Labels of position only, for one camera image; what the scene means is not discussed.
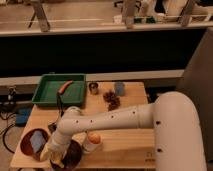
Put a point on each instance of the brown bowl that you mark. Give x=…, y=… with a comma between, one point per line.
x=26, y=147

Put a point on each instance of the small metal cup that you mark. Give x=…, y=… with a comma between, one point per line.
x=93, y=87

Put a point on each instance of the dark red bowl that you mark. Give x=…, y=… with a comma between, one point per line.
x=71, y=159

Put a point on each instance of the blue box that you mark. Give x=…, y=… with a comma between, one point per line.
x=21, y=116

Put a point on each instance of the black handled spatula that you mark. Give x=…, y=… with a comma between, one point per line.
x=52, y=127

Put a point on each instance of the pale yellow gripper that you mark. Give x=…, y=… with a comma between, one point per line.
x=48, y=150

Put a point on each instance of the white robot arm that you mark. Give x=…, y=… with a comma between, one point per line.
x=173, y=117

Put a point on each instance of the brown grape bunch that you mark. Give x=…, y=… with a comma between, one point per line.
x=112, y=99

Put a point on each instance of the yellow banana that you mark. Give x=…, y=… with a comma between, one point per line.
x=56, y=159

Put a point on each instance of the green plastic tray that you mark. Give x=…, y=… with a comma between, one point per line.
x=69, y=87

